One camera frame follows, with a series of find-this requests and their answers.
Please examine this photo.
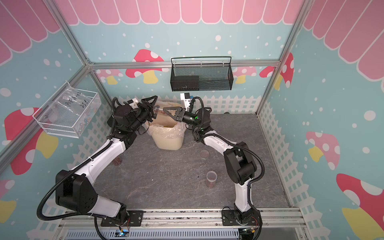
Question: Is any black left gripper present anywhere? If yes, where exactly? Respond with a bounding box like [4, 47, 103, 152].
[129, 96, 160, 132]

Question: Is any black box in basket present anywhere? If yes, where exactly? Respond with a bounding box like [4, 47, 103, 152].
[170, 76, 200, 92]

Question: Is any black wire mesh basket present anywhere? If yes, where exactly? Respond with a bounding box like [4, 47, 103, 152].
[171, 56, 234, 91]

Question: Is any white wire wall basket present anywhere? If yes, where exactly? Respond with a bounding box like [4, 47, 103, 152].
[32, 81, 102, 139]

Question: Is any black plastic tool case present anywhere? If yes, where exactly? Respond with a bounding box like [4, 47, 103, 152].
[107, 115, 114, 128]

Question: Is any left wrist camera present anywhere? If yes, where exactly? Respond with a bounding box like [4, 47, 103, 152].
[124, 98, 139, 109]

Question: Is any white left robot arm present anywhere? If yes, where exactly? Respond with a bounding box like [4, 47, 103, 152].
[55, 96, 158, 222]

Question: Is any cream plastic trash bin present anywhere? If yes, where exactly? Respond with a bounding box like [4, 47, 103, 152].
[147, 101, 186, 151]

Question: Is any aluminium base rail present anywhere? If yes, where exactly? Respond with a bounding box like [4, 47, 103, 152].
[53, 208, 311, 240]

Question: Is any clear tea jar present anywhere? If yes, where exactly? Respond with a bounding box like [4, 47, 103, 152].
[112, 157, 122, 166]
[205, 171, 218, 189]
[154, 106, 169, 117]

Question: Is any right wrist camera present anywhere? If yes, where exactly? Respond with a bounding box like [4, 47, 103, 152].
[180, 93, 192, 111]

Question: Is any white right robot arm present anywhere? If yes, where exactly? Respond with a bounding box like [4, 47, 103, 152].
[163, 107, 257, 225]

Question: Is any clear jar lid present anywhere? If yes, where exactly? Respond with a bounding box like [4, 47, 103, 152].
[199, 150, 210, 159]

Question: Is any clear plastic bin liner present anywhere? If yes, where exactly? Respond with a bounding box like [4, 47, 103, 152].
[143, 101, 188, 140]

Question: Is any clear plastic bag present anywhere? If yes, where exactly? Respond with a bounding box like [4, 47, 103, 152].
[44, 84, 102, 133]

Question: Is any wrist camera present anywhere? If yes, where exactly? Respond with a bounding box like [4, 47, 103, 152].
[180, 93, 192, 111]
[124, 98, 139, 109]

